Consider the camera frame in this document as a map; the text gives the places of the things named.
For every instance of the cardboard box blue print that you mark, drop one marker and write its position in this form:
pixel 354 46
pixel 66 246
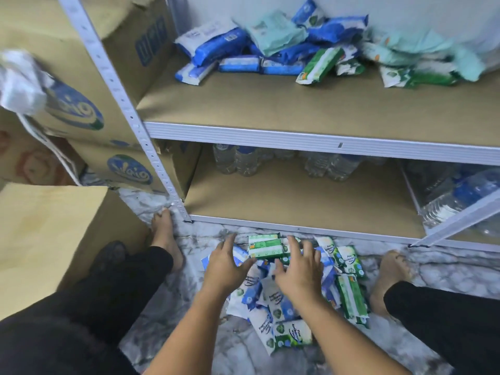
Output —
pixel 94 43
pixel 156 168

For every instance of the person's right foot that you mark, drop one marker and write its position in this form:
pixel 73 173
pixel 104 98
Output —
pixel 390 277

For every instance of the person's left forearm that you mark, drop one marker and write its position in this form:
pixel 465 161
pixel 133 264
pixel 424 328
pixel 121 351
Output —
pixel 191 336

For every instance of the person's foot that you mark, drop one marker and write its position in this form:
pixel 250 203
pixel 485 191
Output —
pixel 390 277
pixel 165 238

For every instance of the person's right hand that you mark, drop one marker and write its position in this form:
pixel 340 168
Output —
pixel 301 275

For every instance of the plain cardboard box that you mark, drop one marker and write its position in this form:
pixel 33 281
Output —
pixel 47 246

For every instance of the person's right leg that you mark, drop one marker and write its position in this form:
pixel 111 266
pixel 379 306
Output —
pixel 453 324

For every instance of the person's left foot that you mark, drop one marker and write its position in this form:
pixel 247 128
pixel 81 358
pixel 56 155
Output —
pixel 165 238

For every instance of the grey metal shelf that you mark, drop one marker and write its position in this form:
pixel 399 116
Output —
pixel 312 143

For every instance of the water bottles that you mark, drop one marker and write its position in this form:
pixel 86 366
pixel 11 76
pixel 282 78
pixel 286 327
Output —
pixel 461 199

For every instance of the person's left hand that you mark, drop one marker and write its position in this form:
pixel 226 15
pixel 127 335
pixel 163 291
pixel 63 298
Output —
pixel 225 271

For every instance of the person's right forearm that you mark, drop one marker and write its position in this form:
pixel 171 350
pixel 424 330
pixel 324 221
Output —
pixel 344 339

